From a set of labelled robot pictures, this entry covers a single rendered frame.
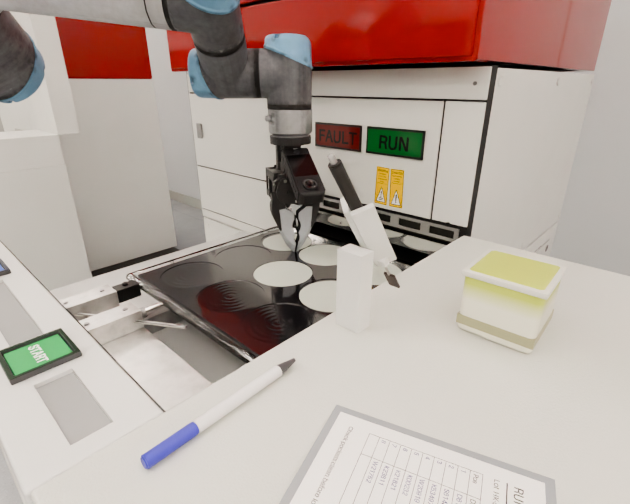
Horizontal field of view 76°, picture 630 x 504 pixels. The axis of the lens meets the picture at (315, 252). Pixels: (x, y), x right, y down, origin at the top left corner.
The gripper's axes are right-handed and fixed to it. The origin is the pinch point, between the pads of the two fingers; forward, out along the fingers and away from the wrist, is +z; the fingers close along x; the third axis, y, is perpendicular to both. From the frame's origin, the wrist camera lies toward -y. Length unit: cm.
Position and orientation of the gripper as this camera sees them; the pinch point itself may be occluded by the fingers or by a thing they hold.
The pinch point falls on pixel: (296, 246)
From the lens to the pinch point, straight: 75.6
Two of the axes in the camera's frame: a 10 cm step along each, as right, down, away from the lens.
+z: 0.0, 9.2, 3.9
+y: -3.5, -3.6, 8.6
